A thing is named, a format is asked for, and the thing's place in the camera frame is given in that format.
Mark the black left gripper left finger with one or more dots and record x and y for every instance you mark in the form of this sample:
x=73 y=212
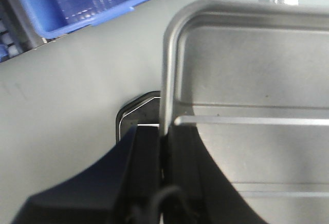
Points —
x=129 y=174

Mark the silver ribbed metal tray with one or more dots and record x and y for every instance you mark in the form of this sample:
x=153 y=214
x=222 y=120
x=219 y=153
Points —
x=253 y=80

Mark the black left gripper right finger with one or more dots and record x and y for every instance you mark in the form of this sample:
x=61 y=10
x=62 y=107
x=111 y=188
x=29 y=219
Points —
x=205 y=194

